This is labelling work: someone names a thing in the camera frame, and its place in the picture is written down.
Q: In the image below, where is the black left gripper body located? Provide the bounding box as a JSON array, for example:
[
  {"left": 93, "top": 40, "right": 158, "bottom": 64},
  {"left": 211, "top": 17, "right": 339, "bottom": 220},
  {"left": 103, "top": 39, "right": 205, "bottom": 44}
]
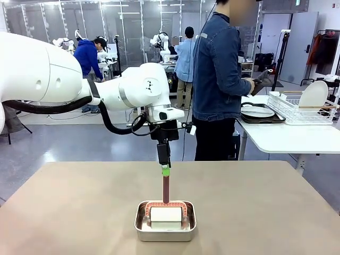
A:
[{"left": 149, "top": 119, "right": 180, "bottom": 146}]

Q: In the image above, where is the brown handled lint roller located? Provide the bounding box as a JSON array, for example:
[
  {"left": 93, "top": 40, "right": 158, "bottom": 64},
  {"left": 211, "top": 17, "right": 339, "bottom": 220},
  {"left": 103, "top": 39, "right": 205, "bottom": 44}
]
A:
[{"left": 144, "top": 174, "right": 189, "bottom": 231}]

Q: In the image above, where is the large white dinner plate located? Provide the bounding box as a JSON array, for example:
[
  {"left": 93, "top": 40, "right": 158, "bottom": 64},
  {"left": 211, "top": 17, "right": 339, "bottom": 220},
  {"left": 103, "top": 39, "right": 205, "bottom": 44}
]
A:
[{"left": 299, "top": 80, "right": 329, "bottom": 108}]

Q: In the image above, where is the person right forearm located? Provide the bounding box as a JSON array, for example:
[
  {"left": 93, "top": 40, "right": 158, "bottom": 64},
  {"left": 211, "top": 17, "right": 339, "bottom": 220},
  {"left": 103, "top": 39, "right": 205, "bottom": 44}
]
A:
[{"left": 220, "top": 78, "right": 252, "bottom": 100}]

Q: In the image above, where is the person right hand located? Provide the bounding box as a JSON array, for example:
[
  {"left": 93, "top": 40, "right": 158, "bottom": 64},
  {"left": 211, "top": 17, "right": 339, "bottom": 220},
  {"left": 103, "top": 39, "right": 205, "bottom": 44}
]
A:
[{"left": 246, "top": 79, "right": 258, "bottom": 95}]

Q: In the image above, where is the person left hand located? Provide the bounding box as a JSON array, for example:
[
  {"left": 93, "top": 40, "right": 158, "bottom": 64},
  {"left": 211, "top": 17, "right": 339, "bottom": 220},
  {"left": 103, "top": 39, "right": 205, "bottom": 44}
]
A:
[{"left": 261, "top": 69, "right": 275, "bottom": 87}]

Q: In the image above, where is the black plastic crate stool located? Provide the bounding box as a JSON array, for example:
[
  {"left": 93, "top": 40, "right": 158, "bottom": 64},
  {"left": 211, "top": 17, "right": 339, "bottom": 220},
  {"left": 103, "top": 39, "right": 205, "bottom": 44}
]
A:
[{"left": 232, "top": 132, "right": 241, "bottom": 162}]

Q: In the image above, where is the rectangular metal tin tray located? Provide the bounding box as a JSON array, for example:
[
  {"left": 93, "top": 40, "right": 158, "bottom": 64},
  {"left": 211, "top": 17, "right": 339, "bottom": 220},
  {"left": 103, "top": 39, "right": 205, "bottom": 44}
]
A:
[{"left": 134, "top": 200, "right": 197, "bottom": 242}]

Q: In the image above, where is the person in light blue shirt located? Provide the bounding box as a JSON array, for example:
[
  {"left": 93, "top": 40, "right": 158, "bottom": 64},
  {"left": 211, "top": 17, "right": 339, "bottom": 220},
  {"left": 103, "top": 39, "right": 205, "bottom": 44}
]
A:
[{"left": 174, "top": 26, "right": 197, "bottom": 111}]

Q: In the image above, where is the person in denim jacket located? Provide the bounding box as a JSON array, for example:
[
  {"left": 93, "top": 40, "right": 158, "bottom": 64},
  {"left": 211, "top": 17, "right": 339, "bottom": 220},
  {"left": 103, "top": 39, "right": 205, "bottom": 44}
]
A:
[{"left": 191, "top": 0, "right": 260, "bottom": 162}]

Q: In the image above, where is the white plate in dark tray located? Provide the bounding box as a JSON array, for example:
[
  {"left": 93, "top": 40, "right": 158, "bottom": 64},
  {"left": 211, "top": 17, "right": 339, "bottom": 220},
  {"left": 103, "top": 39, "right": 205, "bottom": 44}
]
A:
[{"left": 241, "top": 105, "right": 276, "bottom": 118}]

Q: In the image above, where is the person in blue hoodie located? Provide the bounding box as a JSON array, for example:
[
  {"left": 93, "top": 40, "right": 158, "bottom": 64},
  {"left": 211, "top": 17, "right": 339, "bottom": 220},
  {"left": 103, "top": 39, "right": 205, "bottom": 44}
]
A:
[{"left": 73, "top": 37, "right": 107, "bottom": 114}]

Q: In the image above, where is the dark tray on side table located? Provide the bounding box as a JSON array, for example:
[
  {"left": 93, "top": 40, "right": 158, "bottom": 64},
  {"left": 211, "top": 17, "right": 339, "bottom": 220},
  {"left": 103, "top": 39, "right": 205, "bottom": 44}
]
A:
[{"left": 240, "top": 102, "right": 287, "bottom": 125}]

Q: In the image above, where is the white side table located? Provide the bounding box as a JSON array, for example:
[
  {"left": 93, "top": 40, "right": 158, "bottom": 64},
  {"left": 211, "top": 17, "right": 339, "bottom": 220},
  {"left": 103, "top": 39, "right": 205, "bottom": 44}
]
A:
[{"left": 235, "top": 116, "right": 340, "bottom": 176}]

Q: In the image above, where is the chair with grey jacket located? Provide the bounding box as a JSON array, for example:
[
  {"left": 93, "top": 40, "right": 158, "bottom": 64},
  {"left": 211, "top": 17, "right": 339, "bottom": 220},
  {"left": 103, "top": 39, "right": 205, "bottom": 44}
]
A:
[{"left": 4, "top": 105, "right": 33, "bottom": 146}]

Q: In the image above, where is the black pole stand with light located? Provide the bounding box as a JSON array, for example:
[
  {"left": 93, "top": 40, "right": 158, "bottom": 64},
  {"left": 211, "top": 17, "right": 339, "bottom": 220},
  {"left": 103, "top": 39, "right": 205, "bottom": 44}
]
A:
[{"left": 273, "top": 30, "right": 292, "bottom": 87}]

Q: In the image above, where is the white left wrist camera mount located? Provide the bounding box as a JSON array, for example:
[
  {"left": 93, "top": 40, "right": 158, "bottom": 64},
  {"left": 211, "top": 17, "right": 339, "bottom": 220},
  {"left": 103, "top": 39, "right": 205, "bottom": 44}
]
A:
[{"left": 178, "top": 121, "right": 198, "bottom": 135}]

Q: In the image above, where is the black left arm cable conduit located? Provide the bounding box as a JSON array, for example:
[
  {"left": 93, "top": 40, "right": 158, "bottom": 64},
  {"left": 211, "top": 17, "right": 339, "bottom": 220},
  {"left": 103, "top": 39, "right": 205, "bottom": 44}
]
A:
[{"left": 2, "top": 95, "right": 154, "bottom": 137}]

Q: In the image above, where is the white wire dish rack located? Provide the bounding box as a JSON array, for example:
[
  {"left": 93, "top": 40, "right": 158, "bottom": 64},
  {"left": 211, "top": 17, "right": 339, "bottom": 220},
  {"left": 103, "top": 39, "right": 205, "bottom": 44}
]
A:
[{"left": 267, "top": 90, "right": 340, "bottom": 126}]

